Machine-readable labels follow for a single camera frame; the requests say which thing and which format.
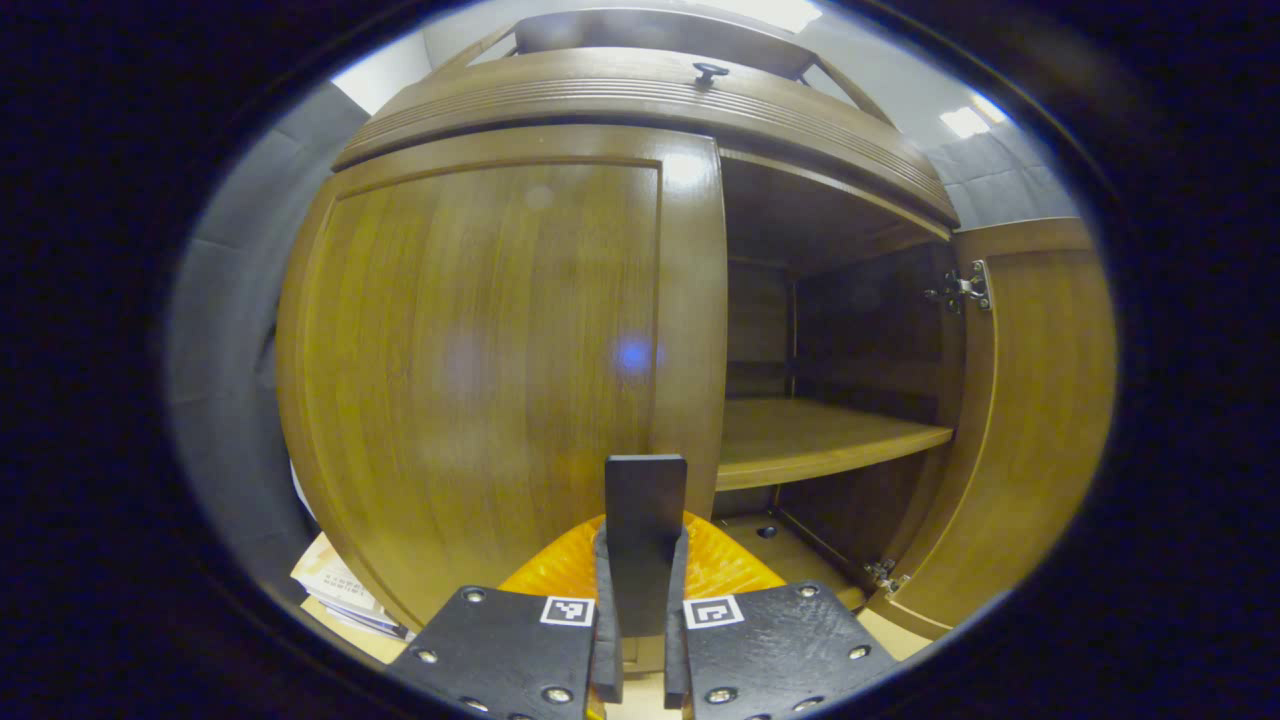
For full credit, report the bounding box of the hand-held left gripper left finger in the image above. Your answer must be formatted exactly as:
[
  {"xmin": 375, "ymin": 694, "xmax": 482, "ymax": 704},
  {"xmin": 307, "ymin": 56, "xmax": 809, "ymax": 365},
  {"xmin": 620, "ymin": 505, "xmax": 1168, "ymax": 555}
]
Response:
[{"xmin": 385, "ymin": 514, "xmax": 626, "ymax": 720}]

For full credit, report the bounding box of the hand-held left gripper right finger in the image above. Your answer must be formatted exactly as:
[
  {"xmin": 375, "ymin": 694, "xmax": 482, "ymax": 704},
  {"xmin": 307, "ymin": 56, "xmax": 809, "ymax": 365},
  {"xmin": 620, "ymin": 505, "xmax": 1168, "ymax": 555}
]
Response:
[{"xmin": 665, "ymin": 512, "xmax": 898, "ymax": 720}]

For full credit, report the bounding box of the black door handle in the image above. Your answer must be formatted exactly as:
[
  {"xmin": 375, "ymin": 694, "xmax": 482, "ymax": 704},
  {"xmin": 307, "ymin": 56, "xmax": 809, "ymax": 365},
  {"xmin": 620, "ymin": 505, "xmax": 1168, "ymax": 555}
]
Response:
[{"xmin": 604, "ymin": 455, "xmax": 688, "ymax": 638}]

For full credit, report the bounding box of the wooden cabinet door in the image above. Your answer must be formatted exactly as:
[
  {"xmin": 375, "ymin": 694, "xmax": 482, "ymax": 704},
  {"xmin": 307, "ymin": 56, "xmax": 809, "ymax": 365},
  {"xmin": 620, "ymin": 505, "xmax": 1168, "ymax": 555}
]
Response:
[
  {"xmin": 277, "ymin": 125, "xmax": 728, "ymax": 673},
  {"xmin": 868, "ymin": 218, "xmax": 1118, "ymax": 641}
]

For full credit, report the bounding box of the wooden double-door shoe cabinet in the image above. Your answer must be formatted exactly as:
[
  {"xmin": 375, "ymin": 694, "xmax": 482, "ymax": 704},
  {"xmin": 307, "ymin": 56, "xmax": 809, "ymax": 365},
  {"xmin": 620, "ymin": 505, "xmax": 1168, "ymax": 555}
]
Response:
[{"xmin": 277, "ymin": 8, "xmax": 1118, "ymax": 673}]

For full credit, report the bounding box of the blue spine book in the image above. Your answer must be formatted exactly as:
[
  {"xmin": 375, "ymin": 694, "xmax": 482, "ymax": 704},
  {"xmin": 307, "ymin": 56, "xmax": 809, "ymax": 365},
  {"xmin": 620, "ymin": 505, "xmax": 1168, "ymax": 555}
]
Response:
[{"xmin": 300, "ymin": 598, "xmax": 413, "ymax": 641}]

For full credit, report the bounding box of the wooden inner shelf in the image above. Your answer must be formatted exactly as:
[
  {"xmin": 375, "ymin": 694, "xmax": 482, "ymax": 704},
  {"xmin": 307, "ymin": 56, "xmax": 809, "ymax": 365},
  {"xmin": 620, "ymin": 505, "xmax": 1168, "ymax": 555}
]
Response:
[{"xmin": 715, "ymin": 398, "xmax": 954, "ymax": 491}]

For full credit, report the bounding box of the cream cover book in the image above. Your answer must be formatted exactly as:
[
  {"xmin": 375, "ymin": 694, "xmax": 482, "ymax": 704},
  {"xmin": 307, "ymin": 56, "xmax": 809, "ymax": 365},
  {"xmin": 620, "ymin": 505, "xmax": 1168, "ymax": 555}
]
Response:
[{"xmin": 290, "ymin": 532, "xmax": 401, "ymax": 626}]

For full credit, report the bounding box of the wooden ribbed drawer front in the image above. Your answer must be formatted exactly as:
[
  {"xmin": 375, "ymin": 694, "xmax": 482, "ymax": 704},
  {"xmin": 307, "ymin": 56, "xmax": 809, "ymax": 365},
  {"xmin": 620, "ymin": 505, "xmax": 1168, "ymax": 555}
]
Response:
[{"xmin": 333, "ymin": 47, "xmax": 961, "ymax": 226}]

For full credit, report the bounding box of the small ceiling light panel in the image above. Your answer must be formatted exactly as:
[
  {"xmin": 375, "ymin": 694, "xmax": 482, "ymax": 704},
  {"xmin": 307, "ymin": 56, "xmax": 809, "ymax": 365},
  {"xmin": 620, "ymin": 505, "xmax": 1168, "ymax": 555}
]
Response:
[{"xmin": 940, "ymin": 95, "xmax": 1006, "ymax": 139}]

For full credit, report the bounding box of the large ceiling light panel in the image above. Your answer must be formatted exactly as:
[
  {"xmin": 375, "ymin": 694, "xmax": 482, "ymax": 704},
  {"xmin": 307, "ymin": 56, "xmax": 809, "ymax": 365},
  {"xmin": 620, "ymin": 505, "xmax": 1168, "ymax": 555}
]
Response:
[{"xmin": 700, "ymin": 0, "xmax": 823, "ymax": 34}]

